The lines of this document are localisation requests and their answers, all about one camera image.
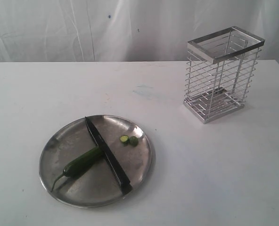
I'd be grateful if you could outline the cucumber end piece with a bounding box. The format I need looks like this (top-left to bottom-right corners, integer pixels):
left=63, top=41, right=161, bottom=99
left=129, top=136, right=139, bottom=147

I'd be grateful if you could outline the chrome wire utensil holder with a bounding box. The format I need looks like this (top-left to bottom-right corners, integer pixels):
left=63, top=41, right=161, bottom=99
left=183, top=26, right=265, bottom=124

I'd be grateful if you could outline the green chili pepper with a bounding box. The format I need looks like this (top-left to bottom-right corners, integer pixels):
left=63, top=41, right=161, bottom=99
left=51, top=146, right=103, bottom=192

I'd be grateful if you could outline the round steel plate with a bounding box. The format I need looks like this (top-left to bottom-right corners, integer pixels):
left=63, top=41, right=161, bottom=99
left=39, top=115, right=155, bottom=208

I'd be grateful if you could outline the black handled serrated knife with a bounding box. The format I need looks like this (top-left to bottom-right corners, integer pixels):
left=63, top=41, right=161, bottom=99
left=84, top=117, right=132, bottom=194

